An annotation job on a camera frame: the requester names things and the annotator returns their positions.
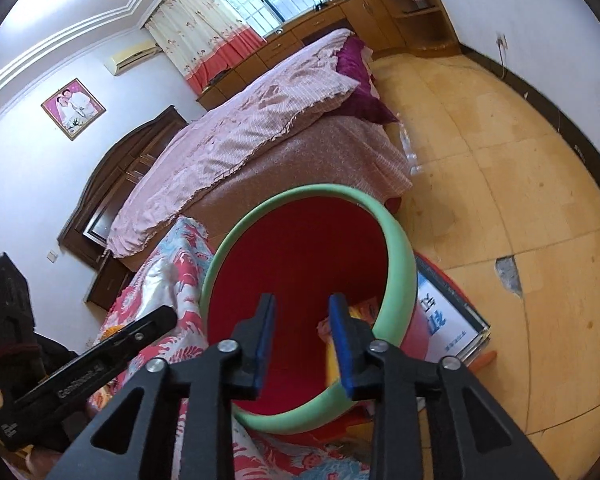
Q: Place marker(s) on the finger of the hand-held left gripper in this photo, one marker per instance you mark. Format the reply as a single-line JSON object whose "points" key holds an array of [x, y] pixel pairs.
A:
{"points": [[95, 365]]}

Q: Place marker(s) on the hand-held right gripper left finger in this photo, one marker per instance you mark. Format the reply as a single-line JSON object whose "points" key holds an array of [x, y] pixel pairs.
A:
{"points": [[262, 340]]}

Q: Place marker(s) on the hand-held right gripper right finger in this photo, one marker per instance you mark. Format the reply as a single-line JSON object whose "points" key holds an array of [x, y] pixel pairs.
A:
{"points": [[344, 345]]}

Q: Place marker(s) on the yellow foam fruit net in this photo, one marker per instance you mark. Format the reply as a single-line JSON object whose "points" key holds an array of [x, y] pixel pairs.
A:
{"points": [[333, 366]]}

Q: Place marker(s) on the red bin with green rim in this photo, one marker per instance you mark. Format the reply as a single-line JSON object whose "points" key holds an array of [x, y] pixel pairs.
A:
{"points": [[300, 250]]}

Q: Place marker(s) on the dark wooden nightstand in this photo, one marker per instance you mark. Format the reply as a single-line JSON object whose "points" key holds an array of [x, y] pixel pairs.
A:
{"points": [[107, 280]]}

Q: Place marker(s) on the flat white blue box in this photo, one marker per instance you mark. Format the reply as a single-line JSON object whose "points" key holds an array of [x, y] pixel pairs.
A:
{"points": [[445, 320]]}

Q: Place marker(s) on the red floral tablecloth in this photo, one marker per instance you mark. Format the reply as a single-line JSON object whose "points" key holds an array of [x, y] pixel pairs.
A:
{"points": [[180, 270]]}

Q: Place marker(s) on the bed with brown cover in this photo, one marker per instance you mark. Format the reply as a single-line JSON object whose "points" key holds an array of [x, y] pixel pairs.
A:
{"points": [[330, 160]]}

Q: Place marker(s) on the dark wooden headboard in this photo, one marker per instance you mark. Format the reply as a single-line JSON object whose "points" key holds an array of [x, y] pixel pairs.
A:
{"points": [[125, 160]]}

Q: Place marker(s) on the clear plastic bottle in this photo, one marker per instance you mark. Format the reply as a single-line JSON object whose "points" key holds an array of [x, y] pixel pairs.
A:
{"points": [[410, 150]]}

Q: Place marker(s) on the pink checked blanket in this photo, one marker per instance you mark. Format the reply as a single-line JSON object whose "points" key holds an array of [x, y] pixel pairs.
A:
{"points": [[240, 135]]}

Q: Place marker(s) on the purple cloth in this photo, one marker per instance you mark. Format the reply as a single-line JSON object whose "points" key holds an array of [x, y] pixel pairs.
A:
{"points": [[362, 80]]}

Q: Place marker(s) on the long wooden cabinet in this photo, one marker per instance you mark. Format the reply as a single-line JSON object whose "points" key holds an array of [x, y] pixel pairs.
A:
{"points": [[300, 35]]}

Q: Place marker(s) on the cream and red curtain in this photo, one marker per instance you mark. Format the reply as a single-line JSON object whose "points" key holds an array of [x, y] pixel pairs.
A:
{"points": [[205, 30]]}

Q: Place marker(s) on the wooden corner shelf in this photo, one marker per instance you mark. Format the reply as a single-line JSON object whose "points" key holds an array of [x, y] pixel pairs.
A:
{"points": [[420, 30]]}

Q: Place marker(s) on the white light switch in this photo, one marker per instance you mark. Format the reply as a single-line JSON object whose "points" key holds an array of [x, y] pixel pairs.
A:
{"points": [[53, 256]]}

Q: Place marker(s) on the framed wall photo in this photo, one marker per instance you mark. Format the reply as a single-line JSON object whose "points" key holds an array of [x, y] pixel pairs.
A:
{"points": [[72, 109]]}

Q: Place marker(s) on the wall air conditioner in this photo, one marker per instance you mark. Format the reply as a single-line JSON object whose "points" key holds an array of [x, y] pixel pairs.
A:
{"points": [[132, 58]]}

